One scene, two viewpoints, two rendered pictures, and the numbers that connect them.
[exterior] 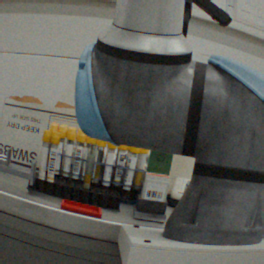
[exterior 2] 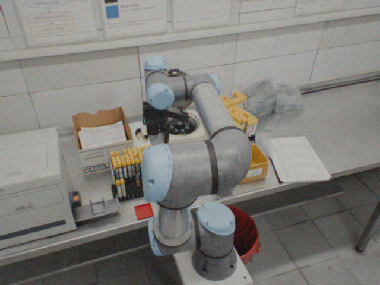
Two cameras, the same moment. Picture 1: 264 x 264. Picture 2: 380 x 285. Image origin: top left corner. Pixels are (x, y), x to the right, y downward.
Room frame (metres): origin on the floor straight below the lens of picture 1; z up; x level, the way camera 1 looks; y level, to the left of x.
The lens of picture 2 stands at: (0.25, 0.14, 1.97)
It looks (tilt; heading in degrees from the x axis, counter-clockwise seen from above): 39 degrees down; 345
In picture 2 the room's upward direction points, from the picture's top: 1 degrees clockwise
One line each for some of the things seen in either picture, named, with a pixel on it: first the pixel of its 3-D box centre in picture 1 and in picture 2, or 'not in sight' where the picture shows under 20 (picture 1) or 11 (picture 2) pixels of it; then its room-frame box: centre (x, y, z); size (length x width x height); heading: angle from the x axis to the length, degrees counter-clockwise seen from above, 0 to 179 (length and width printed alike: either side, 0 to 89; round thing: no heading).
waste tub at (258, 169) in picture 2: not in sight; (247, 163); (1.29, -0.44, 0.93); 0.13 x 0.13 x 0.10; 3
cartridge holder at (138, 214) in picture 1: (150, 208); not in sight; (1.25, -0.05, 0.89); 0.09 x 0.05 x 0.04; 1
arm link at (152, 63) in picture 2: not in sight; (156, 75); (1.25, -0.03, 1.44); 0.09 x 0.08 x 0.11; 174
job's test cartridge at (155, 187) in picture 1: (153, 193); not in sight; (1.25, -0.05, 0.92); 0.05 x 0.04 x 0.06; 1
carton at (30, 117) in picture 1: (49, 136); (103, 139); (1.60, 0.17, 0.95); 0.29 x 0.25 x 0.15; 4
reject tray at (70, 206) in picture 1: (81, 208); (143, 211); (1.18, 0.06, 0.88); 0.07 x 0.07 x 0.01; 4
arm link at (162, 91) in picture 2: not in sight; (165, 90); (1.15, -0.04, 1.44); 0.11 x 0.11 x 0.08; 84
